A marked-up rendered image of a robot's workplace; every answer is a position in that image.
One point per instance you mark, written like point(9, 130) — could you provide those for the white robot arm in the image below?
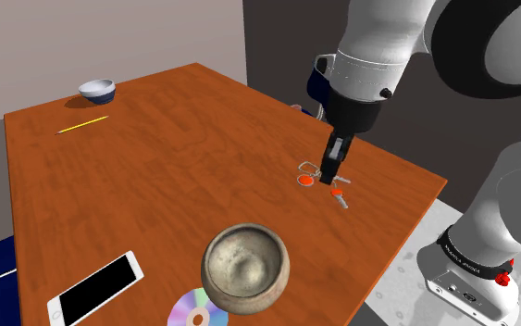
point(476, 234)

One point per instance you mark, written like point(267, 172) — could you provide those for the dark blue chair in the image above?
point(317, 88)

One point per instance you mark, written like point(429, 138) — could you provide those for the white and blue bowl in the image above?
point(99, 89)

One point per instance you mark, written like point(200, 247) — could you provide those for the white smartphone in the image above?
point(95, 289)

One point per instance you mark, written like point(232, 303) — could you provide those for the shiny compact disc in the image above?
point(183, 311)

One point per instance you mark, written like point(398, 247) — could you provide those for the beige stone bowl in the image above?
point(244, 264)

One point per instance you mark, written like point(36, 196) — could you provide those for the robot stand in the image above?
point(397, 284)

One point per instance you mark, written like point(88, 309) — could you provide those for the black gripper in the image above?
point(352, 115)

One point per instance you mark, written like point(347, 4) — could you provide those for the brown wooden table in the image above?
point(174, 162)

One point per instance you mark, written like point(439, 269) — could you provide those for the yellow pencil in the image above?
point(82, 124)

